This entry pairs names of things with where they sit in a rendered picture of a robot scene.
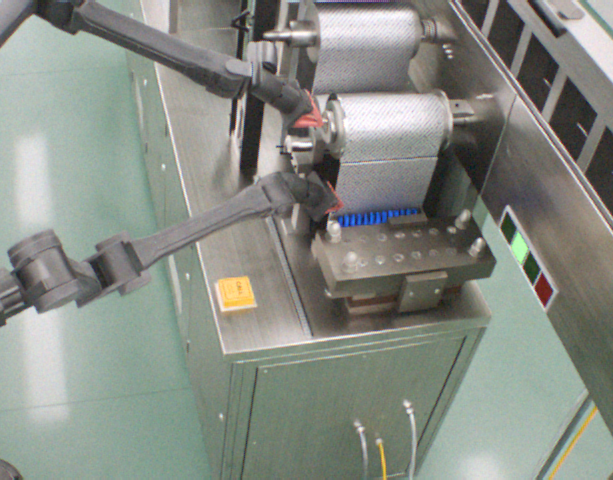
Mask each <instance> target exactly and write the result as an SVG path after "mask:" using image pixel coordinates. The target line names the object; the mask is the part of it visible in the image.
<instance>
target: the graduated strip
mask: <svg viewBox="0 0 613 480"><path fill-rule="evenodd" d="M266 221H267V224H268V227H269V230H270V233H271V237H273V240H274V243H275V246H276V250H277V253H278V256H279V259H280V262H281V266H282V270H283V273H284V276H285V280H286V283H288V286H289V289H290V292H291V296H292V299H293V302H294V305H295V308H296V312H297V315H298V318H299V321H300V324H301V327H303V331H304V334H305V337H306V338H310V337H314V334H313V331H312V327H311V324H310V321H309V318H308V315H307V312H306V308H305V305H304V302H303V299H301V296H300V292H299V289H298V286H297V283H296V281H295V277H294V274H293V271H292V268H291V265H290V261H289V258H288V255H286V252H285V248H284V245H283V242H282V239H281V236H280V232H279V229H278V226H277V223H276V220H275V216H274V214H271V215H269V216H268V217H266Z"/></svg>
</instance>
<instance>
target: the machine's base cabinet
mask: <svg viewBox="0 0 613 480"><path fill-rule="evenodd" d="M124 49H125V54H126V59H127V61H126V64H127V69H128V74H129V79H130V84H131V89H132V94H133V98H134V103H135V109H136V114H137V118H136V119H137V124H138V129H139V133H140V139H141V144H142V149H143V154H144V160H145V165H146V169H147V174H148V180H149V185H150V190H151V195H152V201H153V205H154V210H155V215H156V221H157V226H158V231H161V230H165V229H167V228H169V227H171V226H173V225H176V224H178V223H180V222H182V221H184V220H188V215H187V211H185V207H184V203H183V198H182V194H181V189H180V185H179V180H178V176H177V172H176V168H175V163H174V158H173V154H172V150H171V146H170V141H169V137H168V133H167V128H166V124H165V119H164V115H163V111H162V107H161V103H160V98H159V97H160V94H159V89H158V85H157V81H156V77H155V73H154V69H153V64H152V60H150V59H148V58H145V57H143V56H141V55H139V54H137V53H135V52H132V51H130V50H128V49H126V48H124ZM165 262H166V267H167V273H168V278H169V282H170V288H171V293H172V298H173V303H174V309H175V314H176V318H177V322H178V324H179V329H180V334H181V339H182V345H183V350H184V354H185V359H186V364H187V370H189V375H190V380H191V385H192V389H193V395H194V400H195V405H196V410H198V415H199V420H200V424H201V430H202V435H203V440H204V445H205V450H207V455H208V459H209V464H210V469H211V474H212V479H213V480H362V475H363V467H362V452H361V444H360V439H359V436H357V435H356V432H355V431H356V429H357V428H359V427H366V429H367V434H366V440H367V446H368V454H369V462H368V480H383V467H382V459H381V453H380V449H379V446H377V444H376V440H377V439H379V438H381V439H382V440H383V445H382V449H383V453H384V459H385V467H386V480H396V479H401V478H407V477H409V474H410V466H411V455H412V440H413V437H412V426H411V420H410V416H408V415H407V412H406V410H407V409H408V408H414V410H415V414H414V415H413V416H414V421H415V427H416V441H417V448H416V451H415V465H414V473H413V476H417V475H418V473H419V471H420V469H421V467H422V465H423V462H424V460H425V459H426V457H427V455H428V453H429V450H430V448H431V446H432V444H433V442H434V439H435V437H436V435H437V433H438V432H439V431H440V428H441V426H442V424H443V422H444V419H445V417H446V415H447V413H448V411H449V407H450V405H451V403H453V401H454V399H455V396H456V394H457V392H458V390H459V388H460V385H461V383H462V380H463V378H464V376H465V373H466V372H467V371H468V369H469V367H470V364H471V362H472V360H473V358H474V355H475V352H476V350H477V348H478V346H479V344H480V341H481V339H482V337H484V334H485V332H486V329H487V327H488V325H485V326H478V327H470V328H464V329H463V330H456V331H449V332H441V333H434V334H427V335H419V336H412V338H405V339H397V340H390V341H382V342H375V343H367V344H360V345H353V346H345V347H338V349H330V350H323V351H315V352H308V353H300V354H293V355H286V356H278V357H271V358H263V359H256V360H248V361H241V362H234V363H226V364H224V363H223V361H222V357H221V352H220V348H219V343H218V339H216V334H215V330H214V326H213V322H212V318H211V312H210V308H209V304H208V300H207V295H206V291H205V287H203V281H202V277H201V273H200V269H199V264H198V260H197V256H196V251H195V246H194V244H193V245H191V246H189V247H186V248H183V249H181V251H179V252H177V253H175V254H173V255H171V256H169V257H167V258H165Z"/></svg>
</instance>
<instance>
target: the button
mask: <svg viewBox="0 0 613 480"><path fill-rule="evenodd" d="M218 289H219V293H220V297H221V298H222V301H223V305H224V308H229V307H237V306H246V305H253V300H254V298H253V294H252V290H251V287H250V283H249V279H248V276H244V277H234V278H225V279H219V280H218Z"/></svg>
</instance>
